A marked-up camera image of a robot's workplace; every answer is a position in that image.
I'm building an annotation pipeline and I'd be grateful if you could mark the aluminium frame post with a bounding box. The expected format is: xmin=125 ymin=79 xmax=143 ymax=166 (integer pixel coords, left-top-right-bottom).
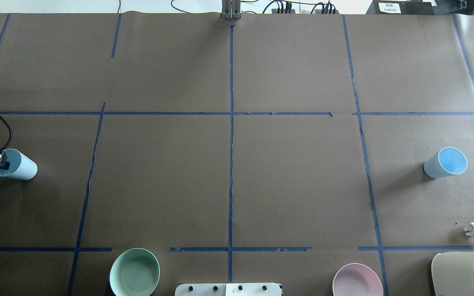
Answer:
xmin=221 ymin=0 xmax=242 ymax=19

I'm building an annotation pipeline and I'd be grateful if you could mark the blue cup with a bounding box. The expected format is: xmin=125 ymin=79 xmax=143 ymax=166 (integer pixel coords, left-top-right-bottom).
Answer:
xmin=0 ymin=148 xmax=37 ymax=180
xmin=423 ymin=147 xmax=468 ymax=179

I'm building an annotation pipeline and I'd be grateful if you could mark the pink bowl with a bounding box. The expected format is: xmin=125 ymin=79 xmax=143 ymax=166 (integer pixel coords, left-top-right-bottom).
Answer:
xmin=331 ymin=263 xmax=384 ymax=296

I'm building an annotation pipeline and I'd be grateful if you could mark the black power strip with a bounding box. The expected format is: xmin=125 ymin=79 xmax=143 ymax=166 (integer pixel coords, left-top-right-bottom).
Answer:
xmin=262 ymin=0 xmax=340 ymax=15

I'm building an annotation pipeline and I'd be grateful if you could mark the black box with label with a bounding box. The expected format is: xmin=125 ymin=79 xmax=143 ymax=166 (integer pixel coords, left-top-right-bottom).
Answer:
xmin=365 ymin=0 xmax=434 ymax=15

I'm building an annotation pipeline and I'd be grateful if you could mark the mint green bowl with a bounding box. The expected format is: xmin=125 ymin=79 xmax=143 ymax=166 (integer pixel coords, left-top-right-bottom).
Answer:
xmin=109 ymin=248 xmax=160 ymax=296

